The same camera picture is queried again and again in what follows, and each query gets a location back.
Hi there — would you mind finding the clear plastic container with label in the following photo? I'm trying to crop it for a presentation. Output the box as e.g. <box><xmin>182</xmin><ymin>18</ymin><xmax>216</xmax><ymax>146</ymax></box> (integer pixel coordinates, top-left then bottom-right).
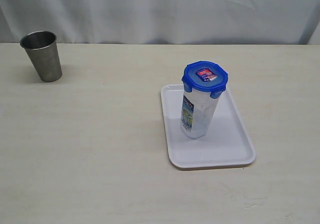
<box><xmin>180</xmin><ymin>89</ymin><xmax>223</xmax><ymax>139</ymax></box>

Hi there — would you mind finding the blue plastic lid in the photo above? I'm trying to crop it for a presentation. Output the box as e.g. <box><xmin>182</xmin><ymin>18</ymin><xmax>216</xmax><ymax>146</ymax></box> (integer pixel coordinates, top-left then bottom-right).
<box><xmin>181</xmin><ymin>60</ymin><xmax>228</xmax><ymax>99</ymax></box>

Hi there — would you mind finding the stainless steel cup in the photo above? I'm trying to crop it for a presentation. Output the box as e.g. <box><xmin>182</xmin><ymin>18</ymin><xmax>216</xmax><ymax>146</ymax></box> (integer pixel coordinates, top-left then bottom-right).
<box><xmin>20</xmin><ymin>30</ymin><xmax>63</xmax><ymax>83</ymax></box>

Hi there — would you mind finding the white rectangular plastic tray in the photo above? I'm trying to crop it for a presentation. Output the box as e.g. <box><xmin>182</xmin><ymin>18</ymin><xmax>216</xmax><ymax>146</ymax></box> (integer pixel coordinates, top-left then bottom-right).
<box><xmin>160</xmin><ymin>84</ymin><xmax>256</xmax><ymax>170</ymax></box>

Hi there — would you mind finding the white backdrop curtain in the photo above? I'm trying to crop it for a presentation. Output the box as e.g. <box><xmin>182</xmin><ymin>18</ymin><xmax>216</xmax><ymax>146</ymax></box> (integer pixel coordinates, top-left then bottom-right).
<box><xmin>0</xmin><ymin>0</ymin><xmax>320</xmax><ymax>45</ymax></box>

